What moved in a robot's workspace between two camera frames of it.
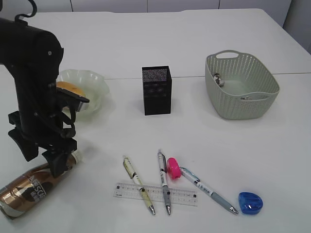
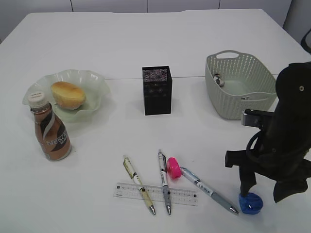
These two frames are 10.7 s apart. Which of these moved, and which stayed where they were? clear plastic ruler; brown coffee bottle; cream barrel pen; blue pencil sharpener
Moved: brown coffee bottle
Stayed: blue pencil sharpener; clear plastic ruler; cream barrel pen
